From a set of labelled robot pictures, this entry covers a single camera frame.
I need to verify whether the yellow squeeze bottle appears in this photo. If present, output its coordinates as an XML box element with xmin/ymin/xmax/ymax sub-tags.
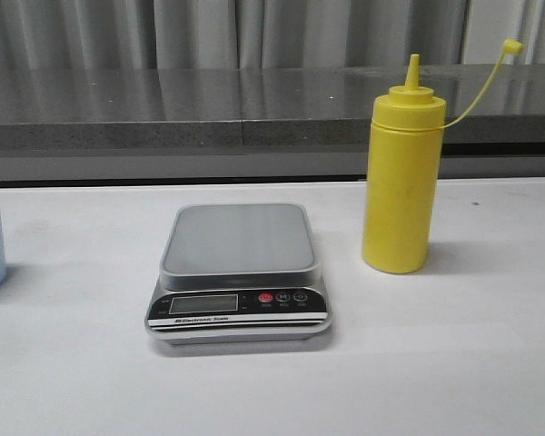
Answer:
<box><xmin>361</xmin><ymin>39</ymin><xmax>524</xmax><ymax>275</ymax></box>

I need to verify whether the silver electronic kitchen scale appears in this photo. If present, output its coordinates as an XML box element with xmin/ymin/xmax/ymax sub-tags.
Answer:
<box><xmin>145</xmin><ymin>203</ymin><xmax>332</xmax><ymax>345</ymax></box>

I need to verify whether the grey curtain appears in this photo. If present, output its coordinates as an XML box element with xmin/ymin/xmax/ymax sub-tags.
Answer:
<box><xmin>0</xmin><ymin>1</ymin><xmax>545</xmax><ymax>70</ymax></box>

